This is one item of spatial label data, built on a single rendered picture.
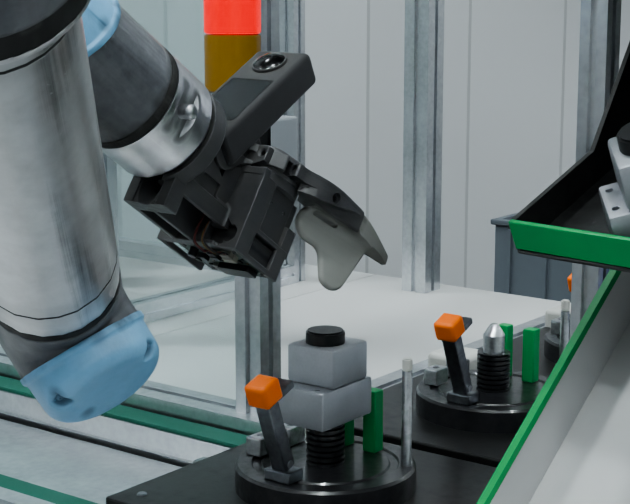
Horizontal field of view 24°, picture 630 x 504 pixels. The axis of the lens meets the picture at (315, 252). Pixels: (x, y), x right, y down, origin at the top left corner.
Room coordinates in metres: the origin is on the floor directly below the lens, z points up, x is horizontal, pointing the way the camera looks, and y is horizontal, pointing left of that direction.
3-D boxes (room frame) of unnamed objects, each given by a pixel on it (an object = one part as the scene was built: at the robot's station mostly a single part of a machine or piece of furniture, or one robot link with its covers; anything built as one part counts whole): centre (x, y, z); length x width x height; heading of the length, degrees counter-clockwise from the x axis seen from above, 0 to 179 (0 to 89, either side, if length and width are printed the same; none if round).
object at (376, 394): (1.10, -0.05, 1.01); 0.01 x 0.01 x 0.05; 53
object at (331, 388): (1.09, -0.01, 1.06); 0.08 x 0.04 x 0.07; 143
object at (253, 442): (1.10, 0.04, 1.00); 0.02 x 0.01 x 0.02; 143
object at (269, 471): (1.04, 0.02, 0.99); 0.02 x 0.02 x 0.01; 53
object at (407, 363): (1.07, -0.07, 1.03); 0.01 x 0.01 x 0.08
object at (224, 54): (1.29, 0.07, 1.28); 0.05 x 0.05 x 0.05
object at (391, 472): (1.08, -0.01, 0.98); 0.14 x 0.14 x 0.02
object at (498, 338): (1.28, -0.16, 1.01); 0.24 x 0.24 x 0.13; 53
